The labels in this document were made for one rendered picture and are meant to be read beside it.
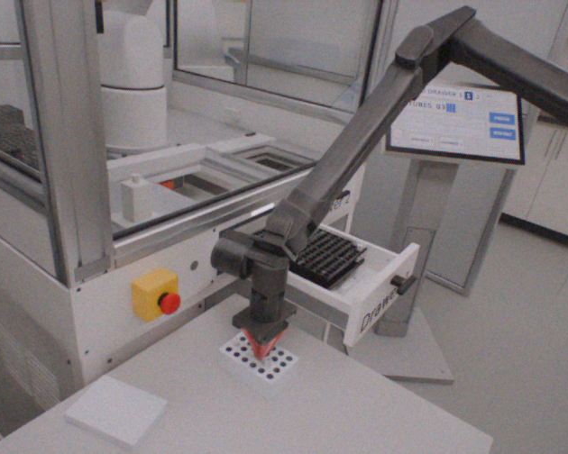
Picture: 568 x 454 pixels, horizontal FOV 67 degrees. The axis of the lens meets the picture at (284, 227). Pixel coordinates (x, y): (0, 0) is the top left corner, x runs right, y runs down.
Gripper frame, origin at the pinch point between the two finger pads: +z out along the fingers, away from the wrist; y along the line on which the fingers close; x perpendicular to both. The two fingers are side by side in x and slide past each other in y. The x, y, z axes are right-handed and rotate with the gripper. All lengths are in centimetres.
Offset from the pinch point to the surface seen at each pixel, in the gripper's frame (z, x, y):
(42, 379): 21, -42, 20
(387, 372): 78, 0, -97
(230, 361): 2.3, -4.1, 3.3
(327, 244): -9.1, -5.0, -29.0
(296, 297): -4.3, -2.0, -13.1
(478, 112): -30, -1, -125
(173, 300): -7.8, -14.6, 7.2
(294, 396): 5.1, 7.9, -0.3
